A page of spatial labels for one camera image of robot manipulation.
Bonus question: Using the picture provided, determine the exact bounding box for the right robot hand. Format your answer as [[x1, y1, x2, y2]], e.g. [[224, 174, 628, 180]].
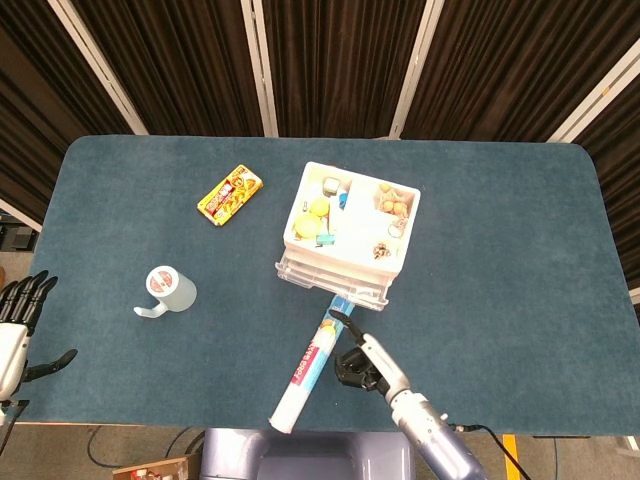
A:
[[328, 309, 415, 404]]

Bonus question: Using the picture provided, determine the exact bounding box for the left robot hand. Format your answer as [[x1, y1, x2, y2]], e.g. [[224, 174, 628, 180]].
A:
[[0, 269, 79, 401]]

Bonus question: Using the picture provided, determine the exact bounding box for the clear plastic drawer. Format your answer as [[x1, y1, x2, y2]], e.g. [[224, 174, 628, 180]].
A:
[[273, 248, 392, 313]]

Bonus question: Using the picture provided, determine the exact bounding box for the grey purple robot base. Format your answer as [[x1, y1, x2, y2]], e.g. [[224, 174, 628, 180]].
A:
[[199, 427, 419, 480]]

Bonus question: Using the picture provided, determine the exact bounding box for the white plastic drawer organizer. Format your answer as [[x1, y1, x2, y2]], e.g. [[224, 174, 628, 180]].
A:
[[279, 160, 422, 296]]

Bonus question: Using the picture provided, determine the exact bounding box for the white blue bag roll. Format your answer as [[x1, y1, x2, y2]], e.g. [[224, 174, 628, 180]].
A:
[[267, 294, 357, 434]]

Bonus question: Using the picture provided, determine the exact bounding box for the dark equipment rack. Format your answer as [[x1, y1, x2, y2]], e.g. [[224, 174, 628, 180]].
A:
[[0, 212, 40, 251]]

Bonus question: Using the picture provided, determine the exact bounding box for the blue table mat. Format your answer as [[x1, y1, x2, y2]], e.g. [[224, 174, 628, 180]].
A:
[[14, 134, 640, 436]]

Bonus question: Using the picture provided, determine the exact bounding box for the yellow floor tape strip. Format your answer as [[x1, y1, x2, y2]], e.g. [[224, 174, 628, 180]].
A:
[[502, 433, 521, 480]]

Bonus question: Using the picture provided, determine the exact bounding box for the large yellow round disc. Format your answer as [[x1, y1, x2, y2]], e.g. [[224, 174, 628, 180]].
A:
[[293, 213, 321, 239]]

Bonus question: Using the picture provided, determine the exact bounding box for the tan round balls cluster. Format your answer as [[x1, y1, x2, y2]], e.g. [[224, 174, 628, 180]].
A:
[[375, 182, 410, 217]]

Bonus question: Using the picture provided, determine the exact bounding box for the red white round lid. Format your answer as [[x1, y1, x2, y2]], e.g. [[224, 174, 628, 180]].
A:
[[146, 266, 179, 296]]

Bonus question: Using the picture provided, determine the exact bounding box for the pale blue mug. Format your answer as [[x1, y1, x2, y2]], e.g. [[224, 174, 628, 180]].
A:
[[132, 264, 198, 319]]

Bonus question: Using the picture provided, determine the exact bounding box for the brown cardboard box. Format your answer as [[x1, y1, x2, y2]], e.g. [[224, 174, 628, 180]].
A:
[[112, 453, 201, 480]]

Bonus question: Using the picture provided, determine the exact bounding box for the yellow snack box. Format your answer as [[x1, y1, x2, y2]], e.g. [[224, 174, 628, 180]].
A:
[[196, 164, 265, 227]]

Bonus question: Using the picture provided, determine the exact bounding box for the black pleated curtain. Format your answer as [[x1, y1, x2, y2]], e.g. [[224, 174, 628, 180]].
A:
[[574, 84, 640, 291], [262, 0, 426, 139], [69, 0, 264, 137], [402, 0, 640, 141], [0, 0, 136, 226]]

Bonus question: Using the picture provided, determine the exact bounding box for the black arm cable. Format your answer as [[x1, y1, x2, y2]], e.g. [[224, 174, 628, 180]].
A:
[[447, 422, 534, 480]]

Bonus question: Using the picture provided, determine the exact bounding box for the black floor cable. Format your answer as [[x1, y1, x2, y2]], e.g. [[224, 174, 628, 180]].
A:
[[87, 425, 121, 469], [167, 427, 207, 459]]

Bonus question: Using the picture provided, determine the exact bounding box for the white frame post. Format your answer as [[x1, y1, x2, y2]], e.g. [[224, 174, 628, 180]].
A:
[[547, 49, 640, 144], [240, 0, 280, 138], [47, 0, 149, 136], [388, 0, 445, 140], [0, 198, 44, 232]]

